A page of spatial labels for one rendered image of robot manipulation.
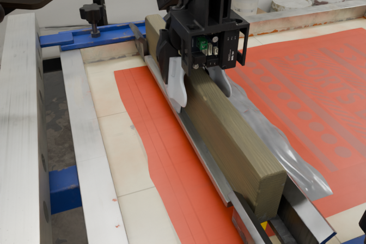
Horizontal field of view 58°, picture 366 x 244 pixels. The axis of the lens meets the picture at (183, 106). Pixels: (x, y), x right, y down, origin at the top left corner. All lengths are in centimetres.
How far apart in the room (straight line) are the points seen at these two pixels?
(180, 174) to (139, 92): 20
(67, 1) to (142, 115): 200
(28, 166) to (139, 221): 14
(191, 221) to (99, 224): 10
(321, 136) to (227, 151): 21
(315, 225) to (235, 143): 10
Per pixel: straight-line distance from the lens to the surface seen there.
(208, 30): 35
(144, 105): 56
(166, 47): 41
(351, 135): 56
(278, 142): 50
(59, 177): 53
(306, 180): 46
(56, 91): 244
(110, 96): 59
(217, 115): 37
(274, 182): 33
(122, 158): 47
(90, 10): 67
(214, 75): 46
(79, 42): 69
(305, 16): 87
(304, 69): 70
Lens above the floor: 129
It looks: 37 degrees down
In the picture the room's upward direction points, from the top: straight up
